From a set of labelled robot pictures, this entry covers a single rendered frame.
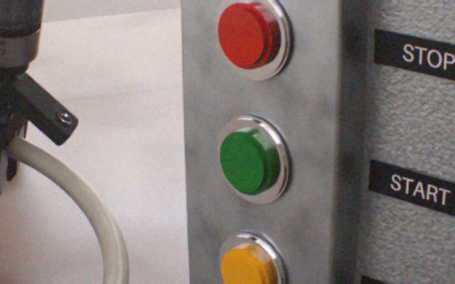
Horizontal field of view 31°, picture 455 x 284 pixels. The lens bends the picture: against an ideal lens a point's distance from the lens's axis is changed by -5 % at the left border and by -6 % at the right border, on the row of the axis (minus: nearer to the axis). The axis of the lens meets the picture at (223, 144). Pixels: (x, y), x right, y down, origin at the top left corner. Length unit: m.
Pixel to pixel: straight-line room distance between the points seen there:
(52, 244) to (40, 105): 2.43
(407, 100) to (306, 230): 0.07
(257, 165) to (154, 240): 3.14
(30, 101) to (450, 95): 0.81
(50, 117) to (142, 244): 2.40
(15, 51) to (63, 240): 2.52
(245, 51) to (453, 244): 0.11
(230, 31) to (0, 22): 0.70
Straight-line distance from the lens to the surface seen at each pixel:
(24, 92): 1.07
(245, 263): 0.35
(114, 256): 0.97
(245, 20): 0.32
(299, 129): 0.32
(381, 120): 0.32
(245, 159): 0.33
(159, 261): 3.30
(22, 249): 3.46
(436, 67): 0.30
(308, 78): 0.31
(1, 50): 1.02
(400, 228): 0.33
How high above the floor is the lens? 1.59
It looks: 21 degrees down
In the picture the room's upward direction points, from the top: 1 degrees counter-clockwise
